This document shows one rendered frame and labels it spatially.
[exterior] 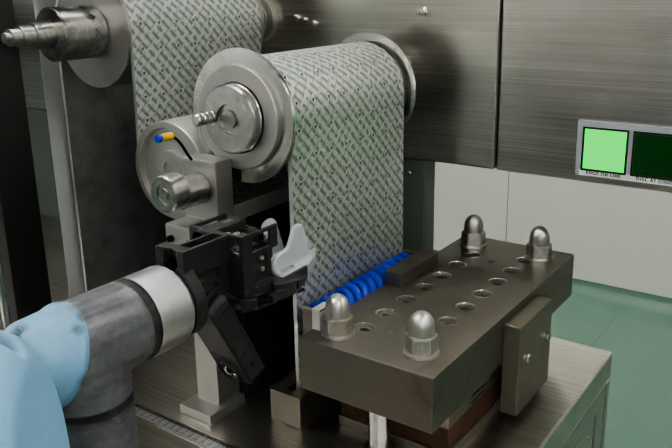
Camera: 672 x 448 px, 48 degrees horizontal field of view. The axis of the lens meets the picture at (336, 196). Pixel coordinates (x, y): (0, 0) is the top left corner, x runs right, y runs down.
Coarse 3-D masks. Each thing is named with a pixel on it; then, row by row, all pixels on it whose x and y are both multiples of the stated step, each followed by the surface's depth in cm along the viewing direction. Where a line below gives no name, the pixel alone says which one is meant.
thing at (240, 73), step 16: (240, 64) 80; (208, 80) 83; (224, 80) 82; (240, 80) 80; (256, 80) 79; (256, 96) 80; (272, 96) 79; (272, 112) 79; (272, 128) 79; (208, 144) 86; (272, 144) 80; (240, 160) 83; (256, 160) 82
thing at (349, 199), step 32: (320, 160) 85; (352, 160) 90; (384, 160) 97; (320, 192) 86; (352, 192) 92; (384, 192) 98; (320, 224) 87; (352, 224) 93; (384, 224) 99; (320, 256) 88; (352, 256) 94; (384, 256) 100; (320, 288) 89
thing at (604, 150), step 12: (588, 132) 93; (600, 132) 92; (612, 132) 92; (624, 132) 91; (588, 144) 94; (600, 144) 93; (612, 144) 92; (624, 144) 91; (588, 156) 94; (600, 156) 93; (612, 156) 92; (624, 156) 91; (588, 168) 94; (600, 168) 94; (612, 168) 93
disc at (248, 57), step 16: (240, 48) 81; (208, 64) 84; (224, 64) 82; (256, 64) 80; (272, 64) 79; (272, 80) 79; (288, 96) 78; (288, 112) 79; (288, 128) 79; (288, 144) 80; (272, 160) 81; (240, 176) 85; (256, 176) 83; (272, 176) 82
